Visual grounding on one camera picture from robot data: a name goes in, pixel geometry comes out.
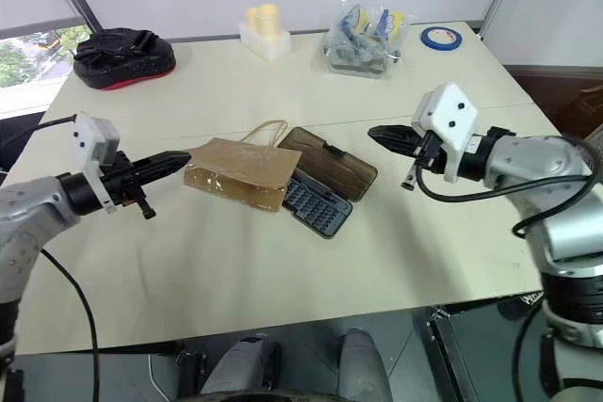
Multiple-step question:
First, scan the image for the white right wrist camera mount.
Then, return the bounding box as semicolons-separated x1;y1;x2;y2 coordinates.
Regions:
411;82;481;183

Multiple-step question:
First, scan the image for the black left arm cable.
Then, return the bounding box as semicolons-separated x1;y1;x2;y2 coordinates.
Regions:
27;114;101;402

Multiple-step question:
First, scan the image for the grey rounded shell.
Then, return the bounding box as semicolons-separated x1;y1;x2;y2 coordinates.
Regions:
338;329;395;402
200;333;284;402

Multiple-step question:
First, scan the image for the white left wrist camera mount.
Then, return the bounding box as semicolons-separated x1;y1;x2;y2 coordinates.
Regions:
71;111;122;214

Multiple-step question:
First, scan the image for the black metal frame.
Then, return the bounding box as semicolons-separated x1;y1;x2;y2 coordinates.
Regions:
421;305;519;402

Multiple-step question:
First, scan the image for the clear plastic bag of parts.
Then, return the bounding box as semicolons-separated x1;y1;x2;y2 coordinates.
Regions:
322;0;418;79

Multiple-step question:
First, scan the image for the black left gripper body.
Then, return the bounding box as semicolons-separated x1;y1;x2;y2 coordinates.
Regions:
100;151;156;220

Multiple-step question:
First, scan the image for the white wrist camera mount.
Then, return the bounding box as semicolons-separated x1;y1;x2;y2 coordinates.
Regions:
71;111;122;214
411;82;481;183

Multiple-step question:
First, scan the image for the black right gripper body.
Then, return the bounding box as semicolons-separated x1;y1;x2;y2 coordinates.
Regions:
400;130;448;191

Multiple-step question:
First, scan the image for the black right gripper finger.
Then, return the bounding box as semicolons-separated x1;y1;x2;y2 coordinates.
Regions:
371;136;419;157
367;124;419;140

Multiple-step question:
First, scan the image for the black item with white lettering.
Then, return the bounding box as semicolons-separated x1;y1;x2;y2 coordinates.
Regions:
497;288;547;319

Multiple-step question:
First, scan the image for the white block holder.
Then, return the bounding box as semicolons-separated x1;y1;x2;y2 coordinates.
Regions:
238;18;292;63

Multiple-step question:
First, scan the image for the brown paper bag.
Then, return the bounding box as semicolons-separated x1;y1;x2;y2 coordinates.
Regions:
182;120;303;213

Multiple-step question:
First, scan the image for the blue tape roll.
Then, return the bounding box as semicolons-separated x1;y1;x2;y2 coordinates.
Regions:
420;24;464;52

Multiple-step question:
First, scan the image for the black bag with red base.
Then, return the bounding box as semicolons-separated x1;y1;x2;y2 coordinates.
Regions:
73;27;178;91

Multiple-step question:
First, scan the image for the thin white cable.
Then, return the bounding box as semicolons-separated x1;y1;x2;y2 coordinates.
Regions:
147;353;159;398

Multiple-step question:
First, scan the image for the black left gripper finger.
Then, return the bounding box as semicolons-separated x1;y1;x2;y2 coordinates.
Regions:
134;151;192;171
134;159;189;185

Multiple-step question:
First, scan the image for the dark plastic tool case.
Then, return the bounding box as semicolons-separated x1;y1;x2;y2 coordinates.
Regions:
277;126;379;239

